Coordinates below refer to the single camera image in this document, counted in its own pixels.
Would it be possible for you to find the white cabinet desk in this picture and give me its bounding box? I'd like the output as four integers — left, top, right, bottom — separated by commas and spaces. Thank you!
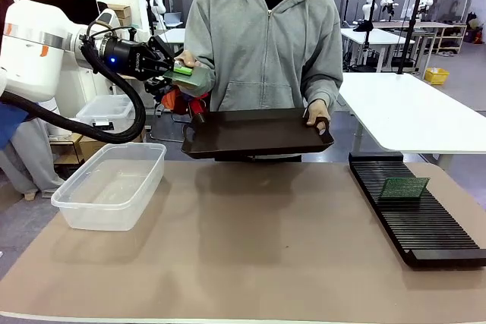
62, 69, 115, 116

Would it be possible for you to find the black computer monitor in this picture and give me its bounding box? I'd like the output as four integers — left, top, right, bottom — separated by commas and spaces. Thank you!
21, 0, 100, 25

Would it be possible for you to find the large brown cardboard box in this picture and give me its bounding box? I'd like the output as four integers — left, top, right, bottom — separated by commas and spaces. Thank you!
77, 126, 147, 162

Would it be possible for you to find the black slotted PCB rack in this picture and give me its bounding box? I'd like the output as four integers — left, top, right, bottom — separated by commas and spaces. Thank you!
348, 152, 486, 269

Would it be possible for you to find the person's right forearm grey sleeve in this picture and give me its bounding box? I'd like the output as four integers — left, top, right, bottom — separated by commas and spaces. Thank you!
175, 50, 218, 99

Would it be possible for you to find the yellow plastic crate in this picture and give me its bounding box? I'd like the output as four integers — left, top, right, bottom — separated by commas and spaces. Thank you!
424, 68, 450, 86

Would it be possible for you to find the orange cloth item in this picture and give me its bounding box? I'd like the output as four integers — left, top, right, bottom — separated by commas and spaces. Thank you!
161, 87, 210, 116

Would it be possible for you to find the dark brown serving tray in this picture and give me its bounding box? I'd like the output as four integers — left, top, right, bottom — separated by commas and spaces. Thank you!
181, 107, 336, 160

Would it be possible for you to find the clear plastic open box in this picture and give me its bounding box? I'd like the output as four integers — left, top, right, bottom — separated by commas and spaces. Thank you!
50, 142, 168, 232

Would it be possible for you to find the black tripod pole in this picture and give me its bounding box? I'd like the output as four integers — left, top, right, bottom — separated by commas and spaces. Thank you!
396, 0, 426, 74

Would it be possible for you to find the small black frame side table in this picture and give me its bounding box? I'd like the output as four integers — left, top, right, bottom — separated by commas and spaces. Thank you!
49, 133, 85, 168

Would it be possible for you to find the green printed circuit board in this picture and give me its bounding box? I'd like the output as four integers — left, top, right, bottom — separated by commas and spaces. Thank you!
162, 67, 210, 89
379, 176, 431, 199

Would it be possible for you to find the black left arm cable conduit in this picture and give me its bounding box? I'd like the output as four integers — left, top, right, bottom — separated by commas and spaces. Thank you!
0, 24, 148, 146

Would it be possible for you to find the clear lidded storage container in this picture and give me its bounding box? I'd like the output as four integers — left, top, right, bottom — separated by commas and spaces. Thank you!
75, 94, 134, 127

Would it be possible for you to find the small stacked cardboard box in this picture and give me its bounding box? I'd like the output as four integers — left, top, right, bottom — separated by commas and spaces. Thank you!
107, 4, 132, 20

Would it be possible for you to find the person's left hand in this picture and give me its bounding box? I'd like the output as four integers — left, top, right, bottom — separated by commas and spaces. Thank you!
305, 99, 332, 135

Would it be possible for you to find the person's right hand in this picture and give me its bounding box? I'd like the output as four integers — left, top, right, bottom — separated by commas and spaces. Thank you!
175, 50, 202, 71

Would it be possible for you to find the wooden shelf unit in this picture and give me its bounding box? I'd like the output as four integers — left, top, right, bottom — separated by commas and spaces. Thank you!
417, 22, 468, 55

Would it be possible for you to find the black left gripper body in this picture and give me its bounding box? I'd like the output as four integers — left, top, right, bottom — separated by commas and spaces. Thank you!
101, 37, 156, 82

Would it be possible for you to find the long white background table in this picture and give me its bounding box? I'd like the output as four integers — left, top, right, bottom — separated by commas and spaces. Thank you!
339, 27, 415, 71

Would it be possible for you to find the large white table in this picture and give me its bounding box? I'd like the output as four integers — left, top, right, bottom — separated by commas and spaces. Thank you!
336, 72, 486, 171

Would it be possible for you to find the person's left forearm grey sleeve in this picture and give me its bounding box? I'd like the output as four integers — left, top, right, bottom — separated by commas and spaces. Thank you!
301, 61, 344, 111

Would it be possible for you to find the person in grey hoodie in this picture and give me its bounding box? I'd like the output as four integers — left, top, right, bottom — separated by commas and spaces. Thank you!
175, 0, 344, 162

